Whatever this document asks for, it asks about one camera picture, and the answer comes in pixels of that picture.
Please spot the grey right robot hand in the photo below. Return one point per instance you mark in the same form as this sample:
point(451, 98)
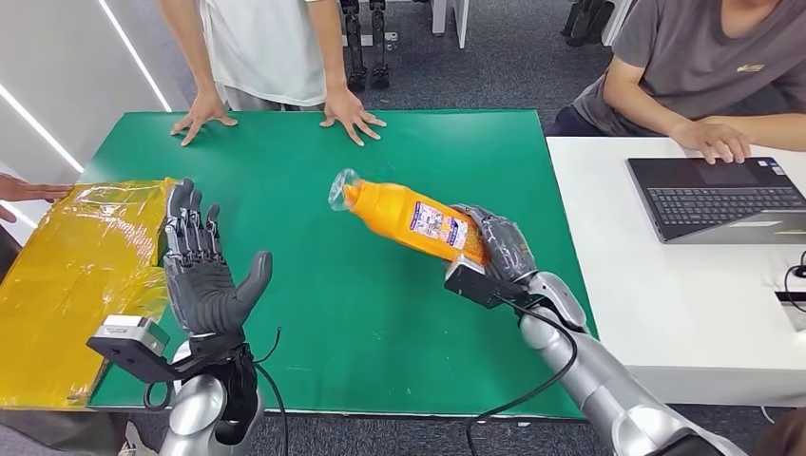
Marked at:
point(507, 248)

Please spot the person's hand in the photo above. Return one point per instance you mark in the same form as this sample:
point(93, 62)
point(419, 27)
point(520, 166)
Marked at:
point(25, 192)

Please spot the standing person's left hand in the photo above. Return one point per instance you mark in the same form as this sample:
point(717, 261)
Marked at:
point(346, 113)

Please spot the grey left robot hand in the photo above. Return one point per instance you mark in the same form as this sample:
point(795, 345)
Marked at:
point(201, 296)

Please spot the seated person's right hand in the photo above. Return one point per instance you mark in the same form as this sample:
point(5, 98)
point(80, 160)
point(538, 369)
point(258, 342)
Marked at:
point(715, 140)

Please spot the standing person's right hand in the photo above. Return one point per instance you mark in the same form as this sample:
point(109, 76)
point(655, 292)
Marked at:
point(204, 113)

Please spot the orange plastic bottle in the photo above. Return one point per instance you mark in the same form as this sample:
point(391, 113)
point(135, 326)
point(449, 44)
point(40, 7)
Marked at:
point(390, 217)

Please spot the standing person's right forearm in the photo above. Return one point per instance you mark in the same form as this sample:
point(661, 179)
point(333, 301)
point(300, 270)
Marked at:
point(189, 44)

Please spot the seated person's left forearm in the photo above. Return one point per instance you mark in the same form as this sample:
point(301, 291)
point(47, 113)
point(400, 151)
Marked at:
point(774, 131)

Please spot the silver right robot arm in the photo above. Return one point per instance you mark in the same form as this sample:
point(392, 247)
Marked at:
point(598, 377)

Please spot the standing person's left forearm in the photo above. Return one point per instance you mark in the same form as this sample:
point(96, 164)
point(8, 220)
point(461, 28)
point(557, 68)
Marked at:
point(327, 44)

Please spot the seated person's right forearm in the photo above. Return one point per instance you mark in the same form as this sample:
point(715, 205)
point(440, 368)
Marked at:
point(636, 104)

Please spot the dark grey laptop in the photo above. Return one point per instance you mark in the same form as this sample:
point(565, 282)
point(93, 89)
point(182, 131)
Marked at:
point(724, 204)

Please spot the black robot leg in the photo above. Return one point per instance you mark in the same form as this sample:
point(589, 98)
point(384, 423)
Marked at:
point(378, 44)
point(354, 44)

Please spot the seated person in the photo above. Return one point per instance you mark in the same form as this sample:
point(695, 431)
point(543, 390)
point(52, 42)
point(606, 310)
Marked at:
point(692, 56)

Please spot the standing person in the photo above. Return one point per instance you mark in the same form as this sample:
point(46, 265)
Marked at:
point(264, 50)

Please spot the yellow film-wrapped box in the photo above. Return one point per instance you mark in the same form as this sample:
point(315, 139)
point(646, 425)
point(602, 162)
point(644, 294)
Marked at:
point(63, 283)

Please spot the green table mat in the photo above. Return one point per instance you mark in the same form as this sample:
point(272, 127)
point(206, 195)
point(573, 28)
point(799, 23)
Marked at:
point(346, 315)

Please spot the white furniture leg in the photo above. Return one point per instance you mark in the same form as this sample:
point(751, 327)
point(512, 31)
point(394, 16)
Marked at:
point(461, 22)

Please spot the dark brown rounded object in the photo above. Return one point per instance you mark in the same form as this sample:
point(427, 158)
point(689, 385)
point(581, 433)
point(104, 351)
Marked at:
point(784, 437)

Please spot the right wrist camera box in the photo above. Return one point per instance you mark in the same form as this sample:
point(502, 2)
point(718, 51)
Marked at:
point(475, 286)

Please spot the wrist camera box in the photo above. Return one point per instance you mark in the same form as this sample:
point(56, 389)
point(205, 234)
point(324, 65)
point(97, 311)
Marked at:
point(475, 286)
point(129, 337)

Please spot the white wall light strip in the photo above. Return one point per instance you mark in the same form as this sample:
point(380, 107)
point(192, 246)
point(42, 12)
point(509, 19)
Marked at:
point(134, 56)
point(41, 129)

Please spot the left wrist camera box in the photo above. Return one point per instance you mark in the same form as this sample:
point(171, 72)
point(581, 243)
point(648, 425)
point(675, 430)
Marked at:
point(129, 337)

